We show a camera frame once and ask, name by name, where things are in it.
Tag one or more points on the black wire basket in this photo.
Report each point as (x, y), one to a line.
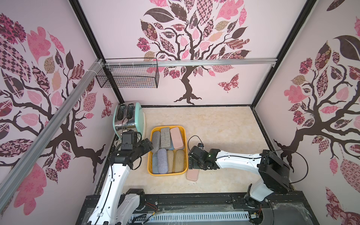
(129, 73)

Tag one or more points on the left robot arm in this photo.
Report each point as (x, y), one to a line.
(114, 207)

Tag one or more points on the mint green chrome toaster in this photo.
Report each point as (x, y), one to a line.
(129, 116)

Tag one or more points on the diagonal aluminium rail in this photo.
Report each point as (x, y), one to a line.
(28, 160)

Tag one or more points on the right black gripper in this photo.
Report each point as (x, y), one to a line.
(194, 157)

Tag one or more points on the grey rectangular glasses case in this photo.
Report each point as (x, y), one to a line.
(165, 138)

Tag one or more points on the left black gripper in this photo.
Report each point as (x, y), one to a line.
(147, 145)

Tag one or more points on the white slotted cable duct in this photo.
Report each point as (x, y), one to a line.
(187, 217)

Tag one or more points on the black base frame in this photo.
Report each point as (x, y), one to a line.
(276, 209)

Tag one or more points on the yellow plastic storage tray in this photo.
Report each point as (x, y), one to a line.
(186, 163)

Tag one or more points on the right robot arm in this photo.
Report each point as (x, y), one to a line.
(273, 171)

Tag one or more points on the pink glasses case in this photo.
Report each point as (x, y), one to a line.
(176, 137)
(192, 175)

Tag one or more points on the tan glasses case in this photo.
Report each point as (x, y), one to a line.
(170, 160)

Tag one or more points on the white toaster plug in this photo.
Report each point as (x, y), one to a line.
(117, 143)

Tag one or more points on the beige glasses case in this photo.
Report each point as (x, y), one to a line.
(179, 161)

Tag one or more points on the lavender glasses case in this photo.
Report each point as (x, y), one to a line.
(162, 161)

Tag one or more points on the horizontal aluminium rail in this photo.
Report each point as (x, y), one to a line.
(246, 61)

